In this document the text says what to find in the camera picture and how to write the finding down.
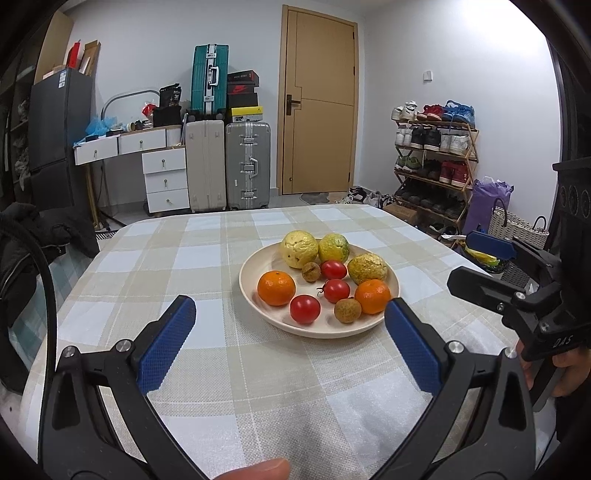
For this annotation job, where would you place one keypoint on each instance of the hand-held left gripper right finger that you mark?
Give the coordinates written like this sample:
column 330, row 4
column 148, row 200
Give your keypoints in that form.
column 413, row 344

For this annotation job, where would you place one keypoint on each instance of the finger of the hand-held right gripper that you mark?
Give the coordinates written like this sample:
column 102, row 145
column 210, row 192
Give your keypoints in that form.
column 489, row 243
column 480, row 284

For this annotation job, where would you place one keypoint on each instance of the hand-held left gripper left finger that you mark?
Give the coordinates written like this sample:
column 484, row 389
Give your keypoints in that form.
column 168, row 344

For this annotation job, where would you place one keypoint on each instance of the orange mandarin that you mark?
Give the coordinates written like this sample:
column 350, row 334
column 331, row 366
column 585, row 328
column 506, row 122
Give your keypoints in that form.
column 276, row 288
column 372, row 296

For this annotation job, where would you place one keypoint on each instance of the wrinkled yellow passion fruit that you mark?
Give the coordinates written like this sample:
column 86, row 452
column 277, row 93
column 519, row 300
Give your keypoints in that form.
column 367, row 269

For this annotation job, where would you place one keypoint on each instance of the red tomato with stem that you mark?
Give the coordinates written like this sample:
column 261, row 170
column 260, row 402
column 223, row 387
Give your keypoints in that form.
column 336, row 290

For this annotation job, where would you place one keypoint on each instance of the cream round plate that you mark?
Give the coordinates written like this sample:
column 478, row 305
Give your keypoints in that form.
column 272, row 314

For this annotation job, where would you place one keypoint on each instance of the green patched passion fruit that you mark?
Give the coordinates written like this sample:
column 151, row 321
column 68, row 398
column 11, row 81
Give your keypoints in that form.
column 333, row 248

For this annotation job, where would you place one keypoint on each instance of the smooth yellow passion fruit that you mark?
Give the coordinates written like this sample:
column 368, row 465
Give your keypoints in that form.
column 299, row 249

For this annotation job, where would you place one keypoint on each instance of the person's right forearm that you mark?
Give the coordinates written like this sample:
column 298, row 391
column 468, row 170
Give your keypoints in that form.
column 575, row 434

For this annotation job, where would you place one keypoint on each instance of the person's right hand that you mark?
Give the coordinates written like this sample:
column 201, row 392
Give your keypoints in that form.
column 572, row 371

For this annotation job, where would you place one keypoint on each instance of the person's left hand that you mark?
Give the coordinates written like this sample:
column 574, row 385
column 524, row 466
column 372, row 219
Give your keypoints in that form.
column 258, row 470

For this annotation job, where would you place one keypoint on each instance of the yellow green bundle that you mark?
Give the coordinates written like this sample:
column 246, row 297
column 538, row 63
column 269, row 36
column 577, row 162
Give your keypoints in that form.
column 482, row 259

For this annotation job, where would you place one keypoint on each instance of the grey woven basket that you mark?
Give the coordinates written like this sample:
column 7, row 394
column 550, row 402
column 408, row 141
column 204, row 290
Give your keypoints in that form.
column 512, row 228

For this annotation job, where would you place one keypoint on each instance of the purple bag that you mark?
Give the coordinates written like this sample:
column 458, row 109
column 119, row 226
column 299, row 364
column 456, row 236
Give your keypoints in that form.
column 485, row 207

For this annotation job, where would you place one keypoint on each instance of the brown cardboard box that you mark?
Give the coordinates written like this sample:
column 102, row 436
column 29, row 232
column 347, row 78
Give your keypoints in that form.
column 401, row 213

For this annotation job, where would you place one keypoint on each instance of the beige checked tablecloth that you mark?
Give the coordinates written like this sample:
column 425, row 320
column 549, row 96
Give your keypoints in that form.
column 258, row 392

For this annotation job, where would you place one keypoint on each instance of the rows of assorted shoes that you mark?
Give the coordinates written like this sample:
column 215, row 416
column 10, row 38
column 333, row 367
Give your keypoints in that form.
column 431, row 138

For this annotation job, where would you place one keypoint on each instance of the pale blue checked cloth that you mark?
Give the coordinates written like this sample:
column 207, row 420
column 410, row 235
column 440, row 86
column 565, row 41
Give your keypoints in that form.
column 69, row 272

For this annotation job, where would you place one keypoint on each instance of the wooden shoe rack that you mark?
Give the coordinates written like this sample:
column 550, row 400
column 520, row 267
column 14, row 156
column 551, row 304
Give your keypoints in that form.
column 438, row 124

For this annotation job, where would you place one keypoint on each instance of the scattered sneakers pile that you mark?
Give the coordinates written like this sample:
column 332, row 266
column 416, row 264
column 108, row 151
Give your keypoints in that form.
column 358, row 194

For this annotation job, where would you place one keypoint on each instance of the white desk with drawers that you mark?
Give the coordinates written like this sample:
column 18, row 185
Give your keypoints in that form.
column 164, row 182

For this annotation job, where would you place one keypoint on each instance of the grey doormat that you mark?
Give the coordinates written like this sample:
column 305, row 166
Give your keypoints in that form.
column 318, row 197

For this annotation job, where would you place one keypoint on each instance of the beige suitcase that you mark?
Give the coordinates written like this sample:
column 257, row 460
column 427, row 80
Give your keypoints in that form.
column 205, row 166

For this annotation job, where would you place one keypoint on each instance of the silver suitcase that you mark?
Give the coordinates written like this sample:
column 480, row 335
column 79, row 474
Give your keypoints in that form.
column 247, row 166

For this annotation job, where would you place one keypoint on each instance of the wooden door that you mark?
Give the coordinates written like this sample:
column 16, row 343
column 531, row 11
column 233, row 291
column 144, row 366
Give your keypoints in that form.
column 323, row 138

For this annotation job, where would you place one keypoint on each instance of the black fabric box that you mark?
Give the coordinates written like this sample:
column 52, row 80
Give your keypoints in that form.
column 167, row 116

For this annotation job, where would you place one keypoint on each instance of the blue plastic bag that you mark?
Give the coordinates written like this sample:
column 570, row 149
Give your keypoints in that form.
column 99, row 127

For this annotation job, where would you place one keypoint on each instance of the dark grey refrigerator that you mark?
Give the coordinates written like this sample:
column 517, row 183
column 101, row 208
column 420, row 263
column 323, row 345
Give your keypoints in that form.
column 60, row 138

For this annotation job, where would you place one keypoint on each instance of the small red item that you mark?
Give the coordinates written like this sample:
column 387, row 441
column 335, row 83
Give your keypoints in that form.
column 149, row 110

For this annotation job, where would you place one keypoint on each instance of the yellow and black shoe box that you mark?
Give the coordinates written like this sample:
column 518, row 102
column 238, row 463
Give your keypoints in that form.
column 246, row 113

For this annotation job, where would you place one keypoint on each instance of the black paper bag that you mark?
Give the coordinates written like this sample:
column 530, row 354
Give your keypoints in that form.
column 170, row 96

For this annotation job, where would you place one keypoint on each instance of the grey arched metal tube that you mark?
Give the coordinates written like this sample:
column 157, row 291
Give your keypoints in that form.
column 115, row 96

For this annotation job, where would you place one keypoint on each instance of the plain black shoe box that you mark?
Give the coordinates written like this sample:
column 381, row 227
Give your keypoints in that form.
column 243, row 100

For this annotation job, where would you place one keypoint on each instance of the red and black shoe box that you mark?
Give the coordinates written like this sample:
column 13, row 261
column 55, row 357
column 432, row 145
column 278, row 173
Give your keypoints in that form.
column 242, row 88

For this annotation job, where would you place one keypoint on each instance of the teal suitcase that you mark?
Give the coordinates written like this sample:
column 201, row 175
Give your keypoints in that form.
column 210, row 78

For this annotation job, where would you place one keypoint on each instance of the black shoe box red stripe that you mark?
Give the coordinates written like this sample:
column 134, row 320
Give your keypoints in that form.
column 242, row 76

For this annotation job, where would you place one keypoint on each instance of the tall dark cabinet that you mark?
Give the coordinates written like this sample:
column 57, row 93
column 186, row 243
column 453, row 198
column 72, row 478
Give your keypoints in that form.
column 18, row 92

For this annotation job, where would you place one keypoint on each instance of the upright cardboard carton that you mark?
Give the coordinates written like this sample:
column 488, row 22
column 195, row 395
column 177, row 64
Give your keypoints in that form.
column 91, row 57

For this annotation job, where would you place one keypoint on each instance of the tall red box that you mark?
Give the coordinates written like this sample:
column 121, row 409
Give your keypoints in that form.
column 74, row 54

